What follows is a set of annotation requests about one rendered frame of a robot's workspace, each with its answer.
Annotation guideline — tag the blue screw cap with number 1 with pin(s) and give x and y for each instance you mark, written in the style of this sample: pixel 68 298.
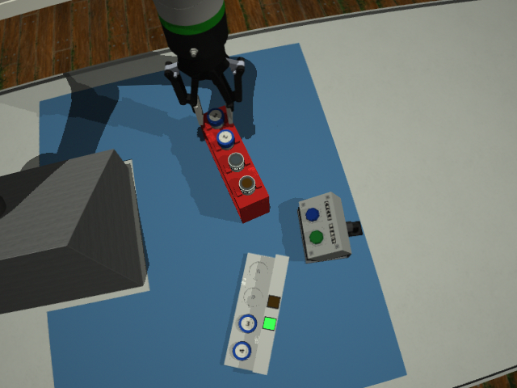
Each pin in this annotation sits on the blue screw cap with number 1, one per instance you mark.
pixel 215 117

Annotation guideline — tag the white button panel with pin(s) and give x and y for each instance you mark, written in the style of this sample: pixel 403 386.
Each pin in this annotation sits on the white button panel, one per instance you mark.
pixel 324 229

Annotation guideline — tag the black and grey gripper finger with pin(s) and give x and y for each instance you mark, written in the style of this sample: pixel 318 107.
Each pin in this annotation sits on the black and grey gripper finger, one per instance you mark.
pixel 238 69
pixel 171 72

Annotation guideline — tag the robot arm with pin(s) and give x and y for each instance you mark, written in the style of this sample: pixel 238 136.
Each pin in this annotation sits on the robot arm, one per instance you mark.
pixel 194 29

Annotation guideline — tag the blue flat mat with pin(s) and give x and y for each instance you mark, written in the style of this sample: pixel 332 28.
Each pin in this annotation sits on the blue flat mat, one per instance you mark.
pixel 334 328

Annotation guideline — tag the blue screw cap with number 3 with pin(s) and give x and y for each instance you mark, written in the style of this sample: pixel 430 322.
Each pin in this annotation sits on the blue screw cap with number 3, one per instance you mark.
pixel 247 323

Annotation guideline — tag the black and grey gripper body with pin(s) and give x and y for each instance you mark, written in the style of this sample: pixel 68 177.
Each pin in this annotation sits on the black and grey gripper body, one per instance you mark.
pixel 217 61

